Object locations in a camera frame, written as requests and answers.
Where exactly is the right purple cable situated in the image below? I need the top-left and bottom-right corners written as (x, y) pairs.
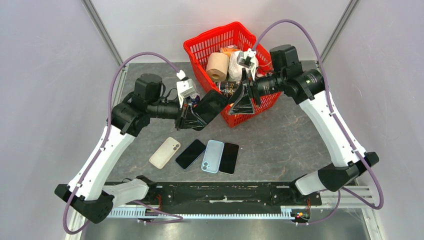
top-left (252, 19), bottom-right (385, 226)

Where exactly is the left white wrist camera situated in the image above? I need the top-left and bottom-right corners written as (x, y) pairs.
top-left (176, 70), bottom-right (198, 108)

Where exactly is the aluminium frame rail right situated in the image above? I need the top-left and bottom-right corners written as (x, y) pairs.
top-left (320, 0), bottom-right (361, 63)

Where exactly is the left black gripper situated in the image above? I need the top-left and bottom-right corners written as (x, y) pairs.
top-left (147, 93), bottom-right (207, 131)

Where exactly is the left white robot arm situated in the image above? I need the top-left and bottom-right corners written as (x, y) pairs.
top-left (54, 73), bottom-right (222, 224)

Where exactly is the blue phone with black screen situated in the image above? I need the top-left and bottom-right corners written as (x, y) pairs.
top-left (175, 139), bottom-right (206, 170)

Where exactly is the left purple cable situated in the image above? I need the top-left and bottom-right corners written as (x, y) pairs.
top-left (62, 51), bottom-right (185, 236)

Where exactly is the orange label blue pump bottle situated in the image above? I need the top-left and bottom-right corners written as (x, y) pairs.
top-left (190, 94), bottom-right (201, 106)

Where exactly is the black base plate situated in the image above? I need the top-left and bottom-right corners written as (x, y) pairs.
top-left (125, 180), bottom-right (323, 215)

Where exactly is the black phone from blue case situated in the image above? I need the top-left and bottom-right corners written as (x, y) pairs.
top-left (218, 142), bottom-right (240, 175)

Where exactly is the beige toilet paper roll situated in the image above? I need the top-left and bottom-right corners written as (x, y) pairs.
top-left (205, 52), bottom-right (230, 83)

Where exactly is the aluminium frame rail left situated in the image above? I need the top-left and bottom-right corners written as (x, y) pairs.
top-left (81, 0), bottom-right (124, 65)

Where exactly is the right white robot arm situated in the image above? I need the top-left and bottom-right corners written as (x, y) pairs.
top-left (228, 44), bottom-right (379, 205)

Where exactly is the orange box in basket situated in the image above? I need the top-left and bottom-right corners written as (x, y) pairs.
top-left (220, 45), bottom-right (239, 57)

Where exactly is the purple cable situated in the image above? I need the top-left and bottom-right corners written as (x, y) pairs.
top-left (252, 19), bottom-right (385, 226)
top-left (62, 51), bottom-right (185, 236)

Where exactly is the aluminium frame rail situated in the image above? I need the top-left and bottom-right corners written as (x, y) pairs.
top-left (320, 0), bottom-right (361, 63)
top-left (81, 0), bottom-right (124, 65)

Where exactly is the white plastic bag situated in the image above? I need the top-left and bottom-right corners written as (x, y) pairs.
top-left (228, 50), bottom-right (244, 82)

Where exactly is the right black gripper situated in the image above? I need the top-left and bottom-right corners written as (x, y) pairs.
top-left (228, 67), bottom-right (286, 115)

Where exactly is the white toothed cable rail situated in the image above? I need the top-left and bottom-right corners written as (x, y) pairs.
top-left (107, 205), bottom-right (295, 221)

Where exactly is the black packet in basket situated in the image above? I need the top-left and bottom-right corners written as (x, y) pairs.
top-left (217, 80), bottom-right (239, 99)

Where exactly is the red plastic basket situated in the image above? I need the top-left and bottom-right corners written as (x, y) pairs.
top-left (183, 21), bottom-right (281, 128)

